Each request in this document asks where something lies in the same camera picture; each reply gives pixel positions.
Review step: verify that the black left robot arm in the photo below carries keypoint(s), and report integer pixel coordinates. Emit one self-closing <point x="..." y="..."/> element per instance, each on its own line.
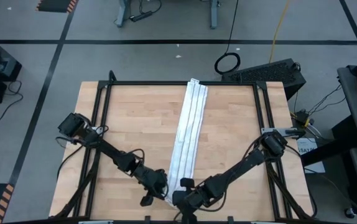
<point x="110" y="152"/>

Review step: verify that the black metal table frame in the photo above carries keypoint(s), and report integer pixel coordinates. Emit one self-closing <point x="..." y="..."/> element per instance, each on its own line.
<point x="135" y="83"/>

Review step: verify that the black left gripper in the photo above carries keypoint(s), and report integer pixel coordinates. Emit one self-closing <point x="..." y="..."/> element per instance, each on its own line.
<point x="155" y="183"/>

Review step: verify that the white towel with red stripes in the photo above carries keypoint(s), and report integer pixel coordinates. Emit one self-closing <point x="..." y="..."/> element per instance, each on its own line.
<point x="188" y="140"/>

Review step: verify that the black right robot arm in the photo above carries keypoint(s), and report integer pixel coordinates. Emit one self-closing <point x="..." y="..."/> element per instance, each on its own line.
<point x="237" y="169"/>

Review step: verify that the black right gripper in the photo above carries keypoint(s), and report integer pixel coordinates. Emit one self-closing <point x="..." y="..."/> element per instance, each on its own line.
<point x="200" y="196"/>

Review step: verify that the black caster wheel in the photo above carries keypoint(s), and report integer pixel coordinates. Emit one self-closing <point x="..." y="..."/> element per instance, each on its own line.
<point x="349" y="213"/>

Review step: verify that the white paper sheet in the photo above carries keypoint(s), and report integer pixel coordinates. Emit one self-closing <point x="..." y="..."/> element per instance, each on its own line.
<point x="317" y="165"/>

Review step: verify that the black power strip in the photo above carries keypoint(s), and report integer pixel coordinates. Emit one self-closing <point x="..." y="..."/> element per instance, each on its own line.
<point x="141" y="16"/>

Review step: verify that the black perforated computer tower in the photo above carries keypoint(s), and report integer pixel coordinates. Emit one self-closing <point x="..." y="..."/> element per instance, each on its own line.
<point x="265" y="73"/>

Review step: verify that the black box with yellow plug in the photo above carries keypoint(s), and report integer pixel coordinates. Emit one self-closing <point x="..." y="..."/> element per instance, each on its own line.
<point x="301" y="118"/>

